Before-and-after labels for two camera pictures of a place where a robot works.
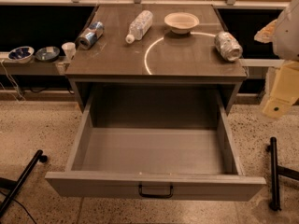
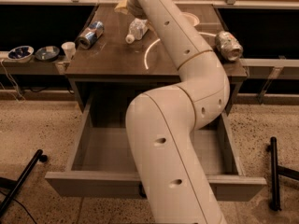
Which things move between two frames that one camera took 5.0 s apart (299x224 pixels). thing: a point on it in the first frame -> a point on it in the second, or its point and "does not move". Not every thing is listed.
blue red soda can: (92, 35) does not move
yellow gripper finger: (268, 33) -> (121, 7)
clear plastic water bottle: (139, 26) does not move
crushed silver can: (228, 46) does not move
